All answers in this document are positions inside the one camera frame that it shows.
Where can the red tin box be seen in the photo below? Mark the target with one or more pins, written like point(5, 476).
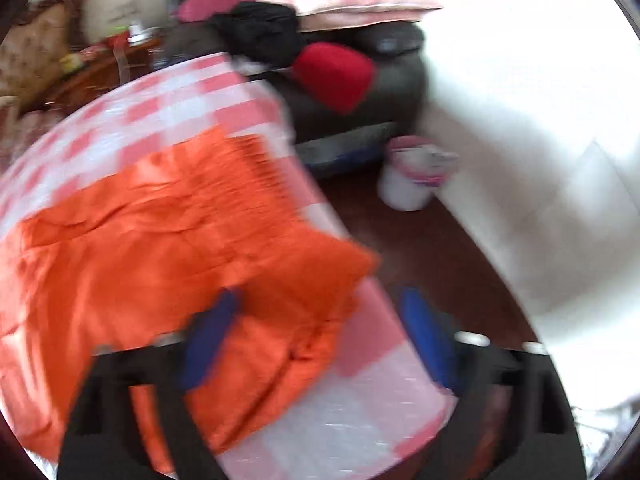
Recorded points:
point(104, 46)

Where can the white charger with cable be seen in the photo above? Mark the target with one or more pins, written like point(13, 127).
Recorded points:
point(138, 36)

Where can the black clothes pile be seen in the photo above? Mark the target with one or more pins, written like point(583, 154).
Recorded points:
point(263, 32)

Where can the magenta garment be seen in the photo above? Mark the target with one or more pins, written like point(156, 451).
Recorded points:
point(197, 11)

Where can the white trash bin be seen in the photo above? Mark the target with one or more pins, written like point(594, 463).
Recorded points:
point(414, 170)

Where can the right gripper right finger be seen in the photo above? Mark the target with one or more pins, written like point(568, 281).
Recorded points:
point(536, 436)

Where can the tufted carved headboard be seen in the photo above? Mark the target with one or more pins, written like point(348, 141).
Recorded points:
point(37, 41)

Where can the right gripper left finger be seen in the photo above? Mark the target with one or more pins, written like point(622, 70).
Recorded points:
point(103, 439)

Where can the red garment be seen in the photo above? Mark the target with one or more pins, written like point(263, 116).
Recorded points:
point(336, 76)

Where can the black leather armchair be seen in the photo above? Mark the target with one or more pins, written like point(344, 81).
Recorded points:
point(393, 102)

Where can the orange fleece pants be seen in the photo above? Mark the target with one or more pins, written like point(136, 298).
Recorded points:
point(135, 255)

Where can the dark wooden nightstand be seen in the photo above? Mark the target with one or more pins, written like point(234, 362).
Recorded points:
point(98, 78)

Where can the pink checkered plastic tablecloth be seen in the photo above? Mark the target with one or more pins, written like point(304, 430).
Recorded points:
point(374, 405)

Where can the white wardrobe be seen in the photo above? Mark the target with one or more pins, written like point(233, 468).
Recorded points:
point(540, 99)

